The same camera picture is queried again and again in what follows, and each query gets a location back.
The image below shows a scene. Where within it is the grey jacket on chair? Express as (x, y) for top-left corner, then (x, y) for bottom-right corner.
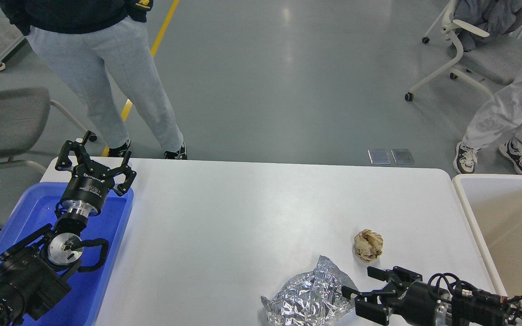
(454, 0), (522, 52)

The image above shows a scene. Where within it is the blue plastic bin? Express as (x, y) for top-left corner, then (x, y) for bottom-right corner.
(0, 182), (134, 326)

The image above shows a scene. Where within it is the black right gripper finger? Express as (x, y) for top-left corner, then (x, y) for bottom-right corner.
(341, 286), (395, 326)
(367, 266), (423, 286)

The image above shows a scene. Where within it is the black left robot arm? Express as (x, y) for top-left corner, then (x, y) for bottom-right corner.
(0, 140), (136, 326)

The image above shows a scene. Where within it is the person in white coverall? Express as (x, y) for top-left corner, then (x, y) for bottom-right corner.
(452, 68), (522, 175)

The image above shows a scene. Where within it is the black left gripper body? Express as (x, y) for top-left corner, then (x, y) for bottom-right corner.
(60, 164), (115, 216)

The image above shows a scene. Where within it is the metal floor plate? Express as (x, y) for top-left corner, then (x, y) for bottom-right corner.
(368, 149), (391, 165)
(390, 149), (415, 165)

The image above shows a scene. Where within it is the crumpled brown paper ball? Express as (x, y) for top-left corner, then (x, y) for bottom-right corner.
(353, 229), (384, 264)

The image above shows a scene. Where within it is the silver foil bag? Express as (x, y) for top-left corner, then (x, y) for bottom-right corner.
(261, 255), (356, 326)

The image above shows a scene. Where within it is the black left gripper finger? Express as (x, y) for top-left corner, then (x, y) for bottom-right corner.
(54, 141), (93, 173)
(107, 152), (137, 197)

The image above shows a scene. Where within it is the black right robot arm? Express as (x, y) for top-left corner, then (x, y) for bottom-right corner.
(341, 266), (522, 326)

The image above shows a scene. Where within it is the grey chair on left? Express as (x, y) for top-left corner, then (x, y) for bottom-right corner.
(0, 87), (88, 174)

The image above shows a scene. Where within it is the wheeled metal cart base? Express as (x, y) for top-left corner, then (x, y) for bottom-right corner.
(0, 25), (25, 72)

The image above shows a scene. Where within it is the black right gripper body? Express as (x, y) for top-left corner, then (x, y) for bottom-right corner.
(386, 281), (452, 326)

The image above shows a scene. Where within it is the person in grey sweatpants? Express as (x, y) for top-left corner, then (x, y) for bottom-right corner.
(0, 0), (187, 160)

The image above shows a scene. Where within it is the left metal floor plate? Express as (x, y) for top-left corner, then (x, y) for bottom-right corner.
(368, 149), (391, 165)

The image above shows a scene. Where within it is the white grey office chair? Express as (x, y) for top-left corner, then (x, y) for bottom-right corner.
(404, 0), (522, 102)

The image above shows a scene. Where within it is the beige plastic bin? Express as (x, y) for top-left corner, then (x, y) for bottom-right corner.
(452, 174), (522, 297)

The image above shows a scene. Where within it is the right metal floor plate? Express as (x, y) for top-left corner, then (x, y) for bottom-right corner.
(390, 149), (415, 165)

